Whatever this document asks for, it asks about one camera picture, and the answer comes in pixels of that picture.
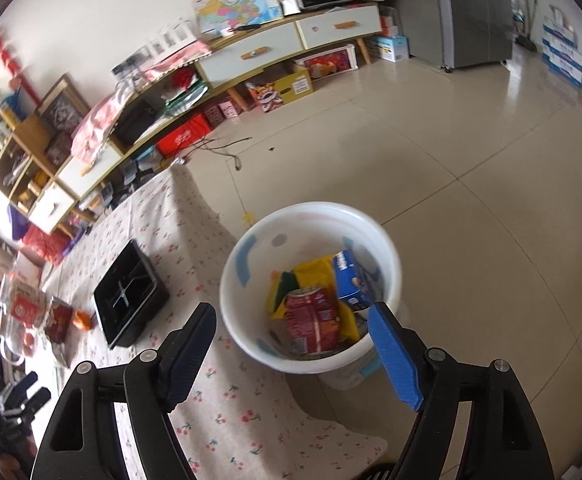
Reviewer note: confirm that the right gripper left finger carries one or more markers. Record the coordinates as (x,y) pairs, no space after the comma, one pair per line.
(155,382)

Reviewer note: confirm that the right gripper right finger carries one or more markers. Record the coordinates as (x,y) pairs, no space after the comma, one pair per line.
(430,382)

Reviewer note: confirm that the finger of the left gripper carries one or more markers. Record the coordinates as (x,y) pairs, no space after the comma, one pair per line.
(33,402)
(15,394)

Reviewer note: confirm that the large red milk can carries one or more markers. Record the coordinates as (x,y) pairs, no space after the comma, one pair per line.
(312,321)

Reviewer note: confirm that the yellow snack bag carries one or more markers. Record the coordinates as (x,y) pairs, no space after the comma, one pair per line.
(319,272)

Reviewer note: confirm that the yellow green sponge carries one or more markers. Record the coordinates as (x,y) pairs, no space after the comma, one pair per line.
(281,283)

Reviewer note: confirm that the white trash bucket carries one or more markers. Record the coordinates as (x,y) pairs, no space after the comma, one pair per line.
(281,241)

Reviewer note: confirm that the orange tangerine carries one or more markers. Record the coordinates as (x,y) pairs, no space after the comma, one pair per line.
(83,320)

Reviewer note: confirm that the nut jar red label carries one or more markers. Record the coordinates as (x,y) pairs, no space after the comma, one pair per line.
(25,307)

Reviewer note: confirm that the black plastic tray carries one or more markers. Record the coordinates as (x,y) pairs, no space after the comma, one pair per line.
(128,296)

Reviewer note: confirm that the cherry print tablecloth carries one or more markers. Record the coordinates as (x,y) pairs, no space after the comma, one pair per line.
(239,421)

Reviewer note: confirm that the blue box in bucket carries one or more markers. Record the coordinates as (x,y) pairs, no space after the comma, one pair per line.
(354,285)

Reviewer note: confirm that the red box under cabinet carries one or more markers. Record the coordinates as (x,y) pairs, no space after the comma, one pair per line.
(185,135)

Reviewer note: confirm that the pink cloth on cabinet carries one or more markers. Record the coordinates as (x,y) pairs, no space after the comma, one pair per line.
(97,125)

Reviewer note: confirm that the white wooden TV cabinet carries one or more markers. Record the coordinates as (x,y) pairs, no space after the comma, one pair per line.
(232,61)

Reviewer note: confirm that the yellow cardboard box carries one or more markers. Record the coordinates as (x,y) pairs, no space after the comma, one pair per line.
(273,90)

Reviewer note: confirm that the stacked blue white boxes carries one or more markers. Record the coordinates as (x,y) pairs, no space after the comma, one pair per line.
(560,51)

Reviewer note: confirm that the grey refrigerator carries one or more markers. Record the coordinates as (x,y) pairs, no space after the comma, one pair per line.
(453,34)

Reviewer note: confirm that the colourful world map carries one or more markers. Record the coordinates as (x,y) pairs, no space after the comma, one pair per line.
(216,16)

